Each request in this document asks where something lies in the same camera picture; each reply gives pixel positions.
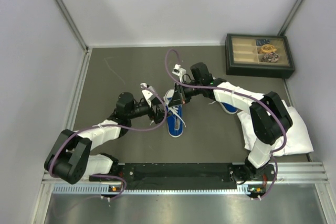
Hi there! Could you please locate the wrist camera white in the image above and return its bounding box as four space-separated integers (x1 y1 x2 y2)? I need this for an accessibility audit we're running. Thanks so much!
172 64 186 83
140 83 161 107

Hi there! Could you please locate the white folded shirt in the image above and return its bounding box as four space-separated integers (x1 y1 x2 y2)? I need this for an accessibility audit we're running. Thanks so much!
237 100 313 156

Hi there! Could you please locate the yellow item in box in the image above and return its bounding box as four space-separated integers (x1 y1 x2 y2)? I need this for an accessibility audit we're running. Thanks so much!
260 44 277 54

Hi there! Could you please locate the white shoelace of sneaker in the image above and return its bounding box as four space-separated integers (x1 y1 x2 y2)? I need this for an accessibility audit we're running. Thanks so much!
149 104 187 128

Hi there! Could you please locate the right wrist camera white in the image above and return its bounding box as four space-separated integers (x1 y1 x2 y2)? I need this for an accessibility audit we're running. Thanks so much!
172 64 186 83

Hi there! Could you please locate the purple cable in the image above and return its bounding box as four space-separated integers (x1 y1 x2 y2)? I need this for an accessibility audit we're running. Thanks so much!
164 48 287 200
49 84 168 204

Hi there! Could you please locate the blue sneaker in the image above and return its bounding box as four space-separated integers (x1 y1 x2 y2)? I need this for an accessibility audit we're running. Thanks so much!
209 101 238 114
163 92 186 137

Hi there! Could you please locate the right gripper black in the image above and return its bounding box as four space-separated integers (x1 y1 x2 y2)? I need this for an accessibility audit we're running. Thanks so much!
169 80 203 108

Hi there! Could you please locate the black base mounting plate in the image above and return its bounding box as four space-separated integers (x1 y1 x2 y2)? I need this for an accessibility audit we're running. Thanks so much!
88 163 278 190

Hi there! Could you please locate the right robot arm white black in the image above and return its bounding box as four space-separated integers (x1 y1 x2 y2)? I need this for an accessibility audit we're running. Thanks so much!
167 62 293 180

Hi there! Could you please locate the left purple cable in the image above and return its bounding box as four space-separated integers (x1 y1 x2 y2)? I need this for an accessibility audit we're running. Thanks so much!
49 84 168 204

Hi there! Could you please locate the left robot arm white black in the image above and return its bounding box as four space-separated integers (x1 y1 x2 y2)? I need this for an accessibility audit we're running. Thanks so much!
44 90 167 184

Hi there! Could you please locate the black compartment display box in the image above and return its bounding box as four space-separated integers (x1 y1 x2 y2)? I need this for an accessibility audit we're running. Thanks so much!
225 34 296 79

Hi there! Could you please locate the floral item in box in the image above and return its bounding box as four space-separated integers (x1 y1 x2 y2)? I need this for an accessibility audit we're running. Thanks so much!
260 52 280 63

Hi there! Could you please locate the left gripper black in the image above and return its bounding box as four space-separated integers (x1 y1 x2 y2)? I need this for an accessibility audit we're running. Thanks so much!
128 97 172 123

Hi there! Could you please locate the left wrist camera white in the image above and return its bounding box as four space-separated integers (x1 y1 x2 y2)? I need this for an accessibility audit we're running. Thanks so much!
140 83 161 107

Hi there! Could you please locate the blue patterned item in box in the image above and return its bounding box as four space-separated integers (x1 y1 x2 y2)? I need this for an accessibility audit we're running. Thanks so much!
256 39 270 47

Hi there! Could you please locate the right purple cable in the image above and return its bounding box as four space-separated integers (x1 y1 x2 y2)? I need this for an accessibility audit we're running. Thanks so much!
164 48 287 200

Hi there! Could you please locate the grey slotted cable duct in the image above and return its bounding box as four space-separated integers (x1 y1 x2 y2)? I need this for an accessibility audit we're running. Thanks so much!
52 184 253 195

